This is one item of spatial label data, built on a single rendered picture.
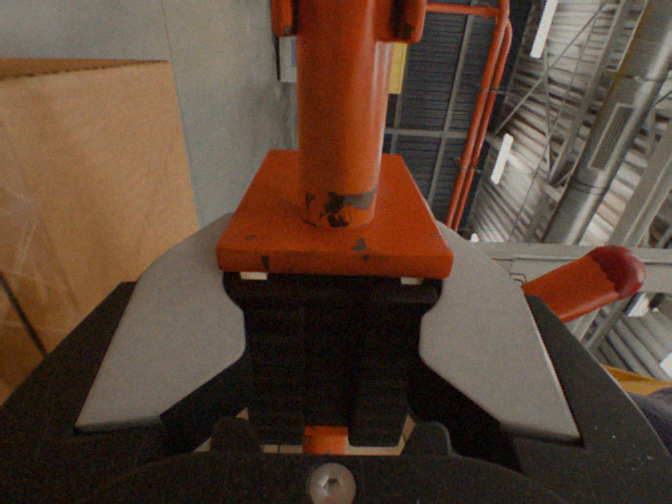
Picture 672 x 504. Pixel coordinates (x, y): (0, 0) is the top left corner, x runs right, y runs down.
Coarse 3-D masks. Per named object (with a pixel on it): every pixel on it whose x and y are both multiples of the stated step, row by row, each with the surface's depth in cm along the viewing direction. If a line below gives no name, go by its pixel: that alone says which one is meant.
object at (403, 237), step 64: (256, 192) 11; (384, 192) 11; (256, 256) 8; (320, 256) 8; (384, 256) 8; (448, 256) 8; (256, 320) 8; (320, 320) 9; (384, 320) 8; (256, 384) 9; (320, 384) 11; (384, 384) 9
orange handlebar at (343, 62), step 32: (288, 0) 6; (320, 0) 6; (352, 0) 6; (384, 0) 6; (416, 0) 6; (288, 32) 6; (320, 32) 7; (352, 32) 6; (384, 32) 7; (416, 32) 6; (320, 64) 7; (352, 64) 7; (384, 64) 7; (320, 96) 7; (352, 96) 7; (384, 96) 8; (320, 128) 8; (352, 128) 7; (320, 160) 8; (352, 160) 8; (320, 192) 8; (352, 192) 8; (320, 224) 9; (352, 224) 9; (320, 448) 15
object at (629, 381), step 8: (608, 368) 111; (616, 368) 111; (616, 376) 108; (624, 376) 105; (632, 376) 102; (640, 376) 100; (624, 384) 88; (632, 384) 88; (640, 384) 88; (648, 384) 88; (656, 384) 88; (664, 384) 88; (640, 392) 86; (648, 392) 86
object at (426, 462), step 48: (240, 432) 5; (432, 432) 5; (144, 480) 4; (192, 480) 4; (240, 480) 4; (288, 480) 4; (336, 480) 4; (384, 480) 4; (432, 480) 4; (480, 480) 4; (528, 480) 4
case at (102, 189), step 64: (0, 64) 18; (64, 64) 19; (128, 64) 21; (0, 128) 12; (64, 128) 16; (128, 128) 21; (0, 192) 12; (64, 192) 16; (128, 192) 21; (192, 192) 32; (0, 256) 13; (64, 256) 16; (128, 256) 21; (0, 320) 13; (64, 320) 16; (0, 384) 13
